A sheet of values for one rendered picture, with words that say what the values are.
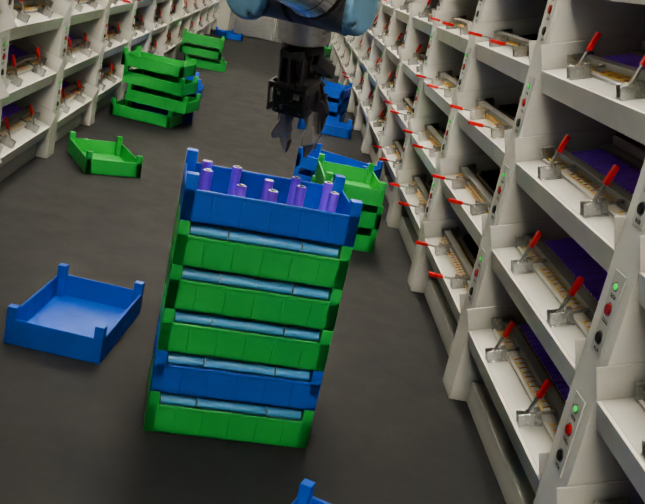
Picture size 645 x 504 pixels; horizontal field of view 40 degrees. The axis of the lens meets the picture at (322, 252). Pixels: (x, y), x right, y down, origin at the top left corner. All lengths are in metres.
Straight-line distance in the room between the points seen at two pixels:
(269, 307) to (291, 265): 0.09
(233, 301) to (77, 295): 0.68
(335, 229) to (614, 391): 0.54
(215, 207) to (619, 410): 0.70
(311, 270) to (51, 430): 0.52
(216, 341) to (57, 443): 0.31
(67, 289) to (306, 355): 0.75
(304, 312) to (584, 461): 0.54
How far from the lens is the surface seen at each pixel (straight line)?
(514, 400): 1.70
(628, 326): 1.28
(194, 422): 1.66
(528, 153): 1.90
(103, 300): 2.15
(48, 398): 1.74
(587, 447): 1.34
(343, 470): 1.67
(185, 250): 1.52
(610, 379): 1.30
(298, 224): 1.52
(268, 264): 1.54
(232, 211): 1.50
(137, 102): 4.37
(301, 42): 1.50
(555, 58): 1.88
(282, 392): 1.64
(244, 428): 1.67
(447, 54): 3.26
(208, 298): 1.55
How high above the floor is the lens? 0.83
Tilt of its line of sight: 17 degrees down
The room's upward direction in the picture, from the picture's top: 13 degrees clockwise
